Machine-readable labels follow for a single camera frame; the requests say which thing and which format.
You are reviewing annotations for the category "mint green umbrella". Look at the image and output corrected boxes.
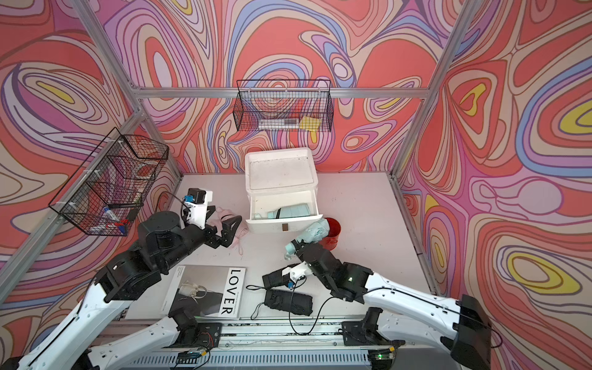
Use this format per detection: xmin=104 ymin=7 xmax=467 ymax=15
xmin=254 ymin=203 xmax=311 ymax=220
xmin=285 ymin=218 xmax=330 ymax=261

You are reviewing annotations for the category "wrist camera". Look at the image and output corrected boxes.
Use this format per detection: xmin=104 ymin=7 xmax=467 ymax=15
xmin=181 ymin=188 xmax=214 ymax=230
xmin=282 ymin=262 xmax=313 ymax=289

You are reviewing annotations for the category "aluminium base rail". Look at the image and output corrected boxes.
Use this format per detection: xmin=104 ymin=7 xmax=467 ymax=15
xmin=119 ymin=314 xmax=464 ymax=369

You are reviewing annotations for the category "black wire basket left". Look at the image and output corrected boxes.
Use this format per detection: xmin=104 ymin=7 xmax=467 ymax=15
xmin=49 ymin=128 xmax=169 ymax=237

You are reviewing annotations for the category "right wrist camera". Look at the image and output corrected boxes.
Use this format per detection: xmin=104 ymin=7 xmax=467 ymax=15
xmin=282 ymin=262 xmax=313 ymax=289

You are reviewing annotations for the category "pink folded umbrella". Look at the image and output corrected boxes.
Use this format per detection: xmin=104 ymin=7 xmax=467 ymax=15
xmin=230 ymin=221 xmax=249 ymax=256
xmin=213 ymin=208 xmax=236 ymax=222

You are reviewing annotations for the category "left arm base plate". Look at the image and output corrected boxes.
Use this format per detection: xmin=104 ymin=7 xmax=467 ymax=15
xmin=174 ymin=322 xmax=222 ymax=348

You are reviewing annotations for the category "clear box in basket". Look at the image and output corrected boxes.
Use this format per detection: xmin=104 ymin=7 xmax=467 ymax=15
xmin=257 ymin=119 xmax=299 ymax=130

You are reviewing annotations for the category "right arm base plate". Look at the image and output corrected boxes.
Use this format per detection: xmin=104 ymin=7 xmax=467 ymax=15
xmin=338 ymin=322 xmax=406 ymax=348

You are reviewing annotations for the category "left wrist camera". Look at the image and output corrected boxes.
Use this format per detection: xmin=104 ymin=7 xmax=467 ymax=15
xmin=181 ymin=188 xmax=214 ymax=230

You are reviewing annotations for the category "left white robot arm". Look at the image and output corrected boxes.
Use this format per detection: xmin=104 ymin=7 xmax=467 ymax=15
xmin=1 ymin=211 xmax=242 ymax=369

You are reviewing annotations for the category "red marker in basket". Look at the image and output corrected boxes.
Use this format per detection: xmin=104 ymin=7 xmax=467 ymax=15
xmin=107 ymin=220 xmax=130 ymax=234

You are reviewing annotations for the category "white three-drawer cabinet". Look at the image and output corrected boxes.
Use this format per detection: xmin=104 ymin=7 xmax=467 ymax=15
xmin=245 ymin=147 xmax=323 ymax=234

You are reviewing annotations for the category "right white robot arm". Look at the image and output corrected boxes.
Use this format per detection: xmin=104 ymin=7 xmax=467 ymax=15
xmin=288 ymin=242 xmax=496 ymax=369

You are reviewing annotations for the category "red metal cup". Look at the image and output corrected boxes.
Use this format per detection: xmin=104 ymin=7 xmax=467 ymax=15
xmin=319 ymin=217 xmax=342 ymax=251

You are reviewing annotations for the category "black wire basket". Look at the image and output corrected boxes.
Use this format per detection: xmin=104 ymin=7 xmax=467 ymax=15
xmin=233 ymin=78 xmax=334 ymax=132
xmin=49 ymin=128 xmax=169 ymax=237

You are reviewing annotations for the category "black wire basket back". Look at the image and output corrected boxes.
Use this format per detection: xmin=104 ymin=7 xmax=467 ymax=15
xmin=233 ymin=78 xmax=334 ymax=132

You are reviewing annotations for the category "blue marker in basket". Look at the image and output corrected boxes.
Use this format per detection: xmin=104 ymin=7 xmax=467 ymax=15
xmin=103 ymin=207 xmax=120 ymax=223

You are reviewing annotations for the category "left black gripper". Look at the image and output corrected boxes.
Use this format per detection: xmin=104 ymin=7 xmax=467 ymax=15
xmin=156 ymin=205 xmax=241 ymax=274

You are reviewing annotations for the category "black umbrella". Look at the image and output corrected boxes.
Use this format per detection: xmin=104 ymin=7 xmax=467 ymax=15
xmin=251 ymin=289 xmax=313 ymax=320
xmin=262 ymin=264 xmax=297 ymax=289

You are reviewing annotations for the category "LOVER magazine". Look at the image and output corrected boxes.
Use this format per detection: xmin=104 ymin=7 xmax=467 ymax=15
xmin=160 ymin=265 xmax=247 ymax=319

